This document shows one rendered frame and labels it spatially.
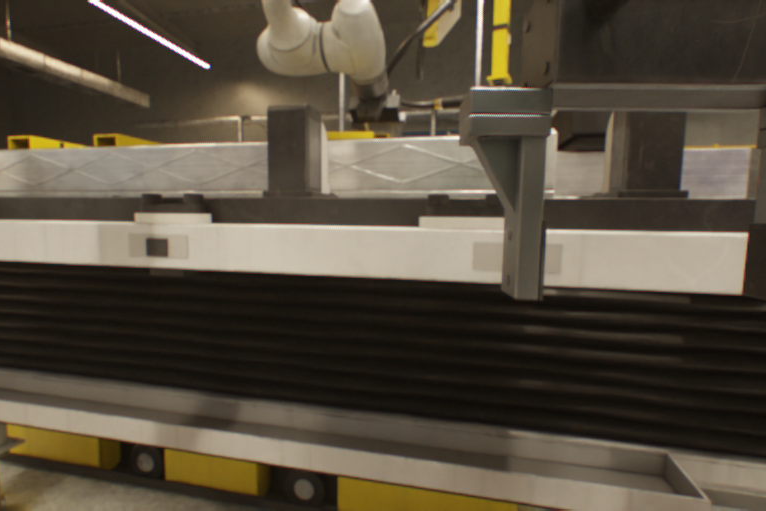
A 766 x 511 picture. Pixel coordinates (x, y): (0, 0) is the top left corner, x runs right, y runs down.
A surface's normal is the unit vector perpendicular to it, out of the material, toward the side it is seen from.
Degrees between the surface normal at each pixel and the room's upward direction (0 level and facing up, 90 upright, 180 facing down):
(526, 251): 90
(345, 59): 144
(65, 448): 90
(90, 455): 90
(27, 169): 90
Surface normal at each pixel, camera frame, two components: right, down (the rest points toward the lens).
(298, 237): -0.21, 0.09
